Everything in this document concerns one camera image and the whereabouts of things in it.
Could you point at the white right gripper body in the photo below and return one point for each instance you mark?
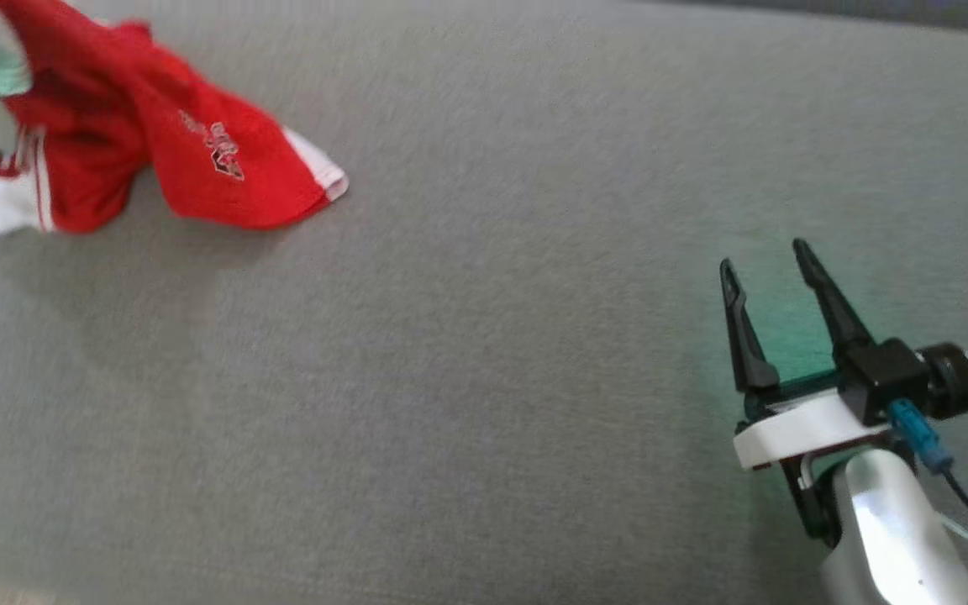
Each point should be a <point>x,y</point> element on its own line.
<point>795,428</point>

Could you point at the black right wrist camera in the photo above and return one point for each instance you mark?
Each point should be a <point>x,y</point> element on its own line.
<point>896,374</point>

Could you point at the red basketball jersey white sleeves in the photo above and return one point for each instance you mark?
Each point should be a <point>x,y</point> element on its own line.
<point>89,109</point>

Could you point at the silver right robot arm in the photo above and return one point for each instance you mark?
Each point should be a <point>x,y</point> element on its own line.
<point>896,529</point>

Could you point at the teal right camera connector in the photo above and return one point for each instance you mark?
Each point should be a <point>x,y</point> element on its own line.
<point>921,437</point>

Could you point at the large grey sofa cushion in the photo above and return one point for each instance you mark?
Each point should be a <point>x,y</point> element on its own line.
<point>484,336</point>

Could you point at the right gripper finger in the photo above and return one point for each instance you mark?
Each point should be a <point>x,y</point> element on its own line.
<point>837,319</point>
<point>749,353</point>

